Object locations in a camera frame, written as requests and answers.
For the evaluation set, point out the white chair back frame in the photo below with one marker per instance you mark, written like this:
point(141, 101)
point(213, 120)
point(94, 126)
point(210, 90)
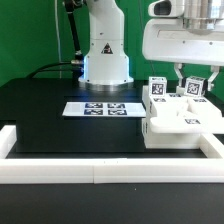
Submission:
point(201, 117)

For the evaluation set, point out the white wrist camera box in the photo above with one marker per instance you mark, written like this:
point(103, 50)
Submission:
point(166, 8)

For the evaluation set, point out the white marker sheet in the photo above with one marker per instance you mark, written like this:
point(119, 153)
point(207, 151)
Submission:
point(103, 109)

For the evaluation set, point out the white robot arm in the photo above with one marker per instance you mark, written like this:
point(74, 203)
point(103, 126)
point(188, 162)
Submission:
point(106, 64)

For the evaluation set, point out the black camera stand pole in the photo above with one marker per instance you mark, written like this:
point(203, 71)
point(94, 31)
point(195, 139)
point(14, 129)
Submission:
point(70, 7)

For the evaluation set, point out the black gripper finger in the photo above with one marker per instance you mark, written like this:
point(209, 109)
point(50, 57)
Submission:
point(215, 70)
point(178, 68)

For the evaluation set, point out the white chair seat plate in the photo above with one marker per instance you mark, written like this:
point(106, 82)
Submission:
point(170, 140)

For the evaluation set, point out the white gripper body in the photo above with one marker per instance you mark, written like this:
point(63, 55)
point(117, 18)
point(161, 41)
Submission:
point(167, 40)

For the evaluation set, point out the white U-shaped fence frame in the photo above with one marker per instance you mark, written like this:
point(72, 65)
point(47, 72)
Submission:
point(96, 171)

